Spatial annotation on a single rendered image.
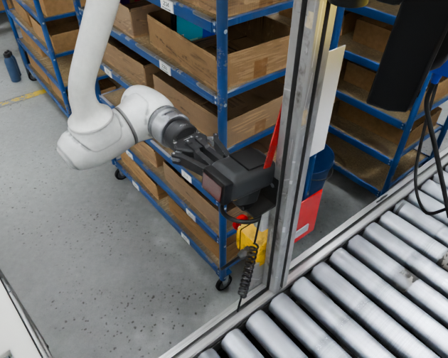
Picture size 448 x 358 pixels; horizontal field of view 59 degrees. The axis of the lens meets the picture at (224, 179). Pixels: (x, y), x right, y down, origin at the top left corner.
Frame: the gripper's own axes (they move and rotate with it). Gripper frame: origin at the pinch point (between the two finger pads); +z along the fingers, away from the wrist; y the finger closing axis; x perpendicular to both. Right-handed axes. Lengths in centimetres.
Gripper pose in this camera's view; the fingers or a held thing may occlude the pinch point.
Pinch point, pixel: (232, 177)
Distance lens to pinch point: 82.0
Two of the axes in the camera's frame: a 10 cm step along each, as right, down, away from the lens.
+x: 0.0, 7.5, 6.6
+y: 7.8, -4.1, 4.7
